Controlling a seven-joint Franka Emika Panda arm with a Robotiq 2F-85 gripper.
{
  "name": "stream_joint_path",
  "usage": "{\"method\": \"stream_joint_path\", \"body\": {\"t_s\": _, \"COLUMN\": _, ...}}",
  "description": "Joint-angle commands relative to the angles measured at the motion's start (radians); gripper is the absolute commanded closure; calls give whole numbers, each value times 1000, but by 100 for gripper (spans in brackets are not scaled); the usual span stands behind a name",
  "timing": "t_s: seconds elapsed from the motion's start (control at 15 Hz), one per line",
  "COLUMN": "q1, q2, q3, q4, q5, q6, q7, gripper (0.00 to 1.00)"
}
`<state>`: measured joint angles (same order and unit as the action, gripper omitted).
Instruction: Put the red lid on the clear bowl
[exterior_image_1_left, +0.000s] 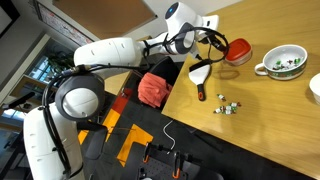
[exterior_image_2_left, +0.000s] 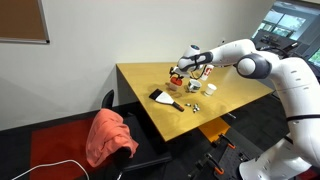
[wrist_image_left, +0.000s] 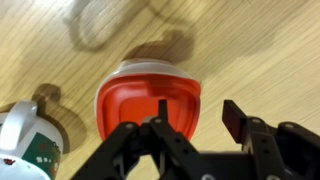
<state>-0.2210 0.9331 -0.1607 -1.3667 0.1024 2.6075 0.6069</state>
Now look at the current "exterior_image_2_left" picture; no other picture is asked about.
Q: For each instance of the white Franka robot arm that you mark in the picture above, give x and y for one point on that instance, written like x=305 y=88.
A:
x=293 y=86

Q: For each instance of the white green soup mug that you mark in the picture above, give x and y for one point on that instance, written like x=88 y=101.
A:
x=194 y=85

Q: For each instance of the black chair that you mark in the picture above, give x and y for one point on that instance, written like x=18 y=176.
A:
x=143 y=150

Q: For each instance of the red white paper cup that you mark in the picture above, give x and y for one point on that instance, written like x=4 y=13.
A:
x=207 y=72

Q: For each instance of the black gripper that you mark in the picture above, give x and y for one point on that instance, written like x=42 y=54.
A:
x=177 y=71

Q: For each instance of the salmon pink cloth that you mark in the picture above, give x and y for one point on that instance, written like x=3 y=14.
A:
x=106 y=136

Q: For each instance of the glass window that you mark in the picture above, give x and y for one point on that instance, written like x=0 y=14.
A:
x=286 y=23

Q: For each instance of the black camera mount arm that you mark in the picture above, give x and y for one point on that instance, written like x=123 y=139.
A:
x=283 y=45

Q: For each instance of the brown cork board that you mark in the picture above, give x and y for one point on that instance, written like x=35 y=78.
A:
x=20 y=18

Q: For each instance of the black perforated board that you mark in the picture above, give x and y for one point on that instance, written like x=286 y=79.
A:
x=233 y=160

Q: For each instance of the red round plastic lid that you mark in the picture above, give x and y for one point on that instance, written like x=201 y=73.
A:
x=176 y=81

